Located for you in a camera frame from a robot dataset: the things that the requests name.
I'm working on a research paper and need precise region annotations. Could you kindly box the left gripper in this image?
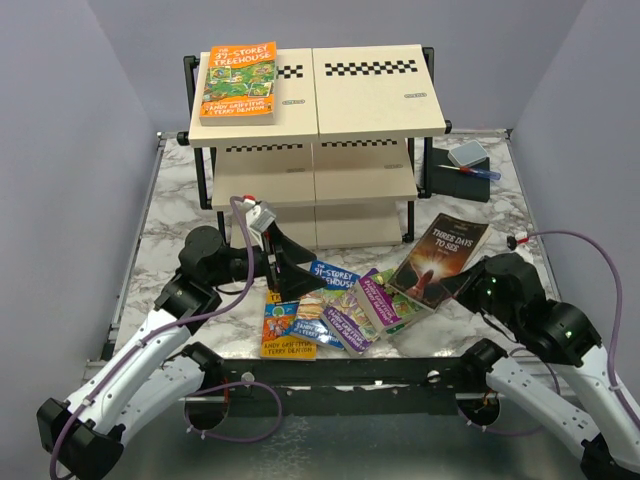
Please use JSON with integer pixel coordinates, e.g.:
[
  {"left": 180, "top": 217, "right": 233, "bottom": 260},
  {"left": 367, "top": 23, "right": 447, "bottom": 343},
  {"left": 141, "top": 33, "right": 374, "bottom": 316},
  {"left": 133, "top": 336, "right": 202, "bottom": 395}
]
[{"left": 209, "top": 221, "right": 328, "bottom": 301}]

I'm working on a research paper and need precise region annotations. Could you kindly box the dark Three Days To See book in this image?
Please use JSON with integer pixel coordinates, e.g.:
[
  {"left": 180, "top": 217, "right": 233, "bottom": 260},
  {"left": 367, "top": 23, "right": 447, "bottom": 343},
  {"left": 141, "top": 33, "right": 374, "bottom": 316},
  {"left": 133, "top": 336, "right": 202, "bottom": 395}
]
[{"left": 386, "top": 213, "right": 491, "bottom": 311}]

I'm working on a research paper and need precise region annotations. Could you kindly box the purple 117-Storey Treehouse book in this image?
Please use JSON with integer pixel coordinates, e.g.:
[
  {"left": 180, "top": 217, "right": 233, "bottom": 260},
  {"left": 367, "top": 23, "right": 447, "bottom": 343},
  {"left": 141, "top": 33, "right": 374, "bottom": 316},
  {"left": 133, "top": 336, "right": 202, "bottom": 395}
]
[{"left": 354, "top": 269, "right": 432, "bottom": 338}]

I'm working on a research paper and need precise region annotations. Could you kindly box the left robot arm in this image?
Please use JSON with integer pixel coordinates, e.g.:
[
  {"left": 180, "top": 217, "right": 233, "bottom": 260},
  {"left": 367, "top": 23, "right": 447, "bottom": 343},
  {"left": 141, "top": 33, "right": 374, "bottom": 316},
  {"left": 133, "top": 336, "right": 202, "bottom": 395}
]
[{"left": 36, "top": 224, "right": 324, "bottom": 479}]

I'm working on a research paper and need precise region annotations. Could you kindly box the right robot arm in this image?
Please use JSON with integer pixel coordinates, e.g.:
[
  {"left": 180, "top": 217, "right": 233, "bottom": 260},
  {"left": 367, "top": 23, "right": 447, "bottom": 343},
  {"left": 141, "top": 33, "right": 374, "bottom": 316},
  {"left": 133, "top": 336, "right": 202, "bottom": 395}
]
[{"left": 441, "top": 253, "right": 639, "bottom": 479}]

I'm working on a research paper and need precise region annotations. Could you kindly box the blue 91-Storey Treehouse book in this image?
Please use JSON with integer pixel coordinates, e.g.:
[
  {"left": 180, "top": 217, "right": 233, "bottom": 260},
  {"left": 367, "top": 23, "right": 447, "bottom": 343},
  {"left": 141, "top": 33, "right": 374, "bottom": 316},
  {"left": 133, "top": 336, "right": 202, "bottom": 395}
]
[{"left": 290, "top": 260, "right": 360, "bottom": 350}]

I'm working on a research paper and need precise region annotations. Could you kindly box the lilac Treehouse book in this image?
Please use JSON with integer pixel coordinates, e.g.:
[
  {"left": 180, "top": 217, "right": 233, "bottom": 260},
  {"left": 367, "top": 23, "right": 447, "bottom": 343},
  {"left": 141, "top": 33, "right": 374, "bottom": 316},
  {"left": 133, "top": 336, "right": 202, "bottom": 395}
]
[{"left": 321, "top": 288, "right": 379, "bottom": 357}]

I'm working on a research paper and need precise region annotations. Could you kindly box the yellow 130-Storey Treehouse book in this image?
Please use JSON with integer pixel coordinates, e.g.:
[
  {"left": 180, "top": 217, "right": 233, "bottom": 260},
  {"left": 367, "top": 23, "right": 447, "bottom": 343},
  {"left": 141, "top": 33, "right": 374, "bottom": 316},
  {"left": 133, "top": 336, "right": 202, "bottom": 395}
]
[{"left": 260, "top": 290, "right": 317, "bottom": 361}]

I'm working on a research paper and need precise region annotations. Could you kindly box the black box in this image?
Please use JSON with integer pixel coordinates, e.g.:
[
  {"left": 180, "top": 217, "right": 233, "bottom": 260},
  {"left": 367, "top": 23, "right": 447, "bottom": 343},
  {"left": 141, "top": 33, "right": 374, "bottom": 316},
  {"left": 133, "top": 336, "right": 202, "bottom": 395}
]
[{"left": 426, "top": 148, "right": 491, "bottom": 203}]

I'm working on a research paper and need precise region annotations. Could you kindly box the red blue screwdriver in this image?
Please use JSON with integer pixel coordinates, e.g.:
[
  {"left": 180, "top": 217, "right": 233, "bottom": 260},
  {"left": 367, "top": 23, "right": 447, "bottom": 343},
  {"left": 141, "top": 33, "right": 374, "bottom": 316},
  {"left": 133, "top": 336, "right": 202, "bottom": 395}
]
[{"left": 439, "top": 165, "right": 501, "bottom": 181}]

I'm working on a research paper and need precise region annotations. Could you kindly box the beige three-tier shelf rack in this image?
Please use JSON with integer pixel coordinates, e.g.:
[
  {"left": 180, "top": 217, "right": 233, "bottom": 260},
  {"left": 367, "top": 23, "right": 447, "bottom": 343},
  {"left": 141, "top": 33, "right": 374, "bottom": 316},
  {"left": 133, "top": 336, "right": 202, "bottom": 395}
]
[{"left": 178, "top": 44, "right": 450, "bottom": 249}]

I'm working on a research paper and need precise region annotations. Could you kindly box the grey small case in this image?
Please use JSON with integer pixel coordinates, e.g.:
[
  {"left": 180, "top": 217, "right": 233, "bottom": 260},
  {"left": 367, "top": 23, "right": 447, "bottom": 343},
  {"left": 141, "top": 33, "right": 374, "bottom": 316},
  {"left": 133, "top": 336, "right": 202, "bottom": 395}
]
[{"left": 447, "top": 140, "right": 489, "bottom": 167}]

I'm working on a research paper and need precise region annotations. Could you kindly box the orange 39-Storey Treehouse book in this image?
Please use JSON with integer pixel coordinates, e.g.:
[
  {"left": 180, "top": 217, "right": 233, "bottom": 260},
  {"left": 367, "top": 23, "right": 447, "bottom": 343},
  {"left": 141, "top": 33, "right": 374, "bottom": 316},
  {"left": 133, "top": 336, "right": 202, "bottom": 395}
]
[{"left": 199, "top": 41, "right": 277, "bottom": 126}]

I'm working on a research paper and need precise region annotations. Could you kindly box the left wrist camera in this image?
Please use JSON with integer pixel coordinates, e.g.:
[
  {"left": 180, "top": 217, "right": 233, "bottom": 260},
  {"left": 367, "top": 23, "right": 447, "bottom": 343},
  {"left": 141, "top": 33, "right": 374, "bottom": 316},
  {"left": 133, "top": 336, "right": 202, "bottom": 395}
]
[{"left": 246, "top": 201, "right": 276, "bottom": 234}]

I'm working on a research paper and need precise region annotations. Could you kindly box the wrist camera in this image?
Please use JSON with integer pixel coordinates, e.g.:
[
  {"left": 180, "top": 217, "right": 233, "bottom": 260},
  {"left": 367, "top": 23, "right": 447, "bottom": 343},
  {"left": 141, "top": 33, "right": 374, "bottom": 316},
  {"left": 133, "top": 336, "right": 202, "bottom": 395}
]
[
  {"left": 246, "top": 201, "right": 276, "bottom": 234},
  {"left": 506, "top": 232, "right": 533, "bottom": 262}
]

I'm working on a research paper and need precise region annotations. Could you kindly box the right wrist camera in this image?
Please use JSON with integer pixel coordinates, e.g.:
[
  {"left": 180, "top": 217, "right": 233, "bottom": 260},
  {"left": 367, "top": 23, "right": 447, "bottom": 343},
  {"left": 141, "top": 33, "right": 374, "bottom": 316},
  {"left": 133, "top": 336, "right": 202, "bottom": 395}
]
[{"left": 506, "top": 232, "right": 533, "bottom": 262}]

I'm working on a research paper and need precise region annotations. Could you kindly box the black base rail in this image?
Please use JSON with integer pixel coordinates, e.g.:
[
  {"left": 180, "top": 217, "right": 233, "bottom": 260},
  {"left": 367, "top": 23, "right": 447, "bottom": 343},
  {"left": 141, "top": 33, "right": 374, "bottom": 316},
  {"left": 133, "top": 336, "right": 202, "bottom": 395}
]
[{"left": 205, "top": 357, "right": 488, "bottom": 416}]

